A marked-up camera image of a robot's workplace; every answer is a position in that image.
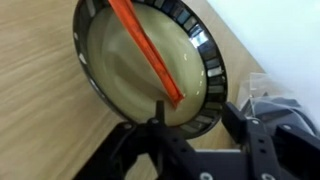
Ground long red strip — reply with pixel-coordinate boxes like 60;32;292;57
107;0;186;109

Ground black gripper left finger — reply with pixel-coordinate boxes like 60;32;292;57
71;99;198;180

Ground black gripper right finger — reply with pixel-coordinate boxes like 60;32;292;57
221;101;320;180

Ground white whiteboard panel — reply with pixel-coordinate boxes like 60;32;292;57
205;0;320;116

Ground clear plastic bag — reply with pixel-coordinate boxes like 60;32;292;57
237;72;320;135

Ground cream bowl with dark patterned rim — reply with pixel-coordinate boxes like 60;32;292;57
71;0;230;140

